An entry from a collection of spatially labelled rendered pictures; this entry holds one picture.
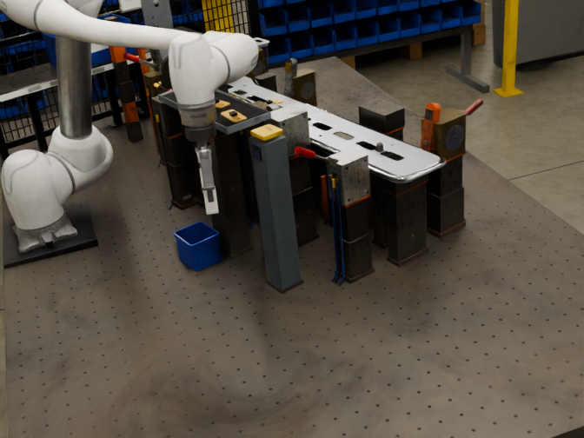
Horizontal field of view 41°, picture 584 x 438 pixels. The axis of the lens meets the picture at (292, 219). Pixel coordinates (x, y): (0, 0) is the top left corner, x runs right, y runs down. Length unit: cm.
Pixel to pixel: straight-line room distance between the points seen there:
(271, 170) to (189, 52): 36
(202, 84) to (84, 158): 81
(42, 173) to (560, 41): 381
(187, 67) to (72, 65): 64
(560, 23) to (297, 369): 394
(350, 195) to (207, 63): 50
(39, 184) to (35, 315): 43
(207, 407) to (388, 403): 41
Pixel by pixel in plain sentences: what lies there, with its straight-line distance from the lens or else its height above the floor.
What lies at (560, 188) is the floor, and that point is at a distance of 416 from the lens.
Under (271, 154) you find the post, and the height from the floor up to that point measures 111.
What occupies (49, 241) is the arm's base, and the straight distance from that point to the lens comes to 252.
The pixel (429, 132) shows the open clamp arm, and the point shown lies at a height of 103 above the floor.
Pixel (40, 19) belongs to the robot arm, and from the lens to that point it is 215.
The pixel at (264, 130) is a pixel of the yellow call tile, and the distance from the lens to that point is 196.
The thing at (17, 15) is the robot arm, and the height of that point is 145.
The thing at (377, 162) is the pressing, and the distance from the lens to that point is 211.
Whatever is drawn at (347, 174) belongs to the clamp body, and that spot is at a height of 103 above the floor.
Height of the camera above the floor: 191
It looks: 29 degrees down
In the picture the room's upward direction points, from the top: 6 degrees counter-clockwise
